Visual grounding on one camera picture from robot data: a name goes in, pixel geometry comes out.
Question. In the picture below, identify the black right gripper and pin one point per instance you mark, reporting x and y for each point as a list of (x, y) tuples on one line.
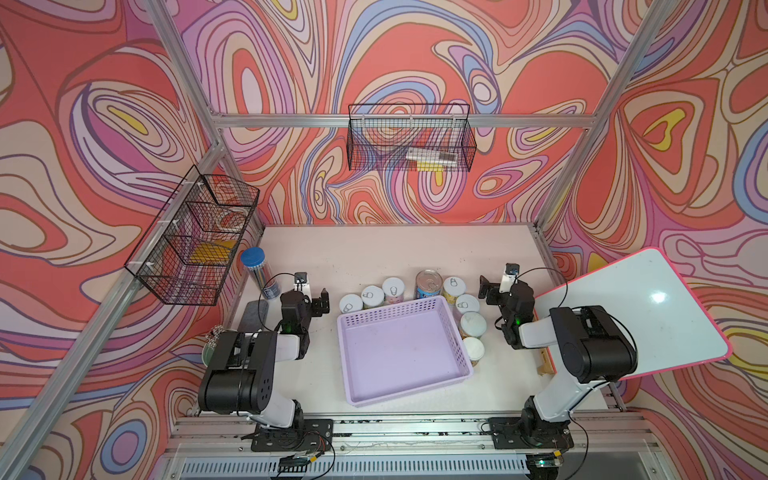
[(493, 291)]

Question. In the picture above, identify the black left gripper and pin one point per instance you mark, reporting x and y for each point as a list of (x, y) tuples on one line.
[(315, 310)]

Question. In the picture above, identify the orange can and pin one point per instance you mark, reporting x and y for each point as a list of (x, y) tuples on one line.
[(475, 349), (473, 324)]

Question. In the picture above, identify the blue labelled tin can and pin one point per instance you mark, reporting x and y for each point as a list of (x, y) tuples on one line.
[(428, 283)]

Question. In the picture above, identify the lilac plastic basket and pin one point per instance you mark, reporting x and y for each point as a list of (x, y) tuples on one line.
[(400, 350)]

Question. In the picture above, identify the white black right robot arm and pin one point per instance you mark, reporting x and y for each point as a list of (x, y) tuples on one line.
[(593, 351)]

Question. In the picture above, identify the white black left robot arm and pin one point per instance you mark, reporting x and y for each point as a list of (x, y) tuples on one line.
[(240, 379)]

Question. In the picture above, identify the yellow item in left basket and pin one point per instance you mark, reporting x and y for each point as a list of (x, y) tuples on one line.
[(215, 253)]

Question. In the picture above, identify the markers in back basket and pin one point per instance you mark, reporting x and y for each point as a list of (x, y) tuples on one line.
[(431, 160)]

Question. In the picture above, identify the pink can white lid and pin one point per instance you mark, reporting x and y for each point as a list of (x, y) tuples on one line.
[(465, 303)]

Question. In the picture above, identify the white lid can far left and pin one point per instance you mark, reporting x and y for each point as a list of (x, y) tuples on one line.
[(351, 303)]

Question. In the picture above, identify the yellow can white lid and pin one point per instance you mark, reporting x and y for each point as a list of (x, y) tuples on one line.
[(453, 287)]

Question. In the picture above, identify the grey whiteboard eraser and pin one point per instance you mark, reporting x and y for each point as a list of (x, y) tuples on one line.
[(253, 316)]

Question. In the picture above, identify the blue lid pencil tube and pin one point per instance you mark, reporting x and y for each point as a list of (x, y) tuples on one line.
[(254, 260)]

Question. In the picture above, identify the wooden whiteboard stand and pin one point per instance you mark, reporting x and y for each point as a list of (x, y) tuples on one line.
[(545, 363)]

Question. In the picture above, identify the green cup with pencils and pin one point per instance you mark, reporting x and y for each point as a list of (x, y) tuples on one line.
[(211, 340)]

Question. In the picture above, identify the pink framed whiteboard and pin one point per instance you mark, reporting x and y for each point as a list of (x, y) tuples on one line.
[(658, 313)]

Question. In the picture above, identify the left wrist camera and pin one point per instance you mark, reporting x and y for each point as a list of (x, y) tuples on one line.
[(302, 284)]

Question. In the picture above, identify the black wire basket left wall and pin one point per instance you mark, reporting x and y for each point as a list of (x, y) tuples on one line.
[(203, 207)]

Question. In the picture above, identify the black wire basket wall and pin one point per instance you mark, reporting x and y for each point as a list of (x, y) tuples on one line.
[(380, 134), (203, 207)]

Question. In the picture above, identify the black wire basket back wall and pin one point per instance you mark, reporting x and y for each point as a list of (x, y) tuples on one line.
[(380, 134)]

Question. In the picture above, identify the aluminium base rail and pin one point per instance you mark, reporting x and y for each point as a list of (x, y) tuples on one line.
[(602, 445)]

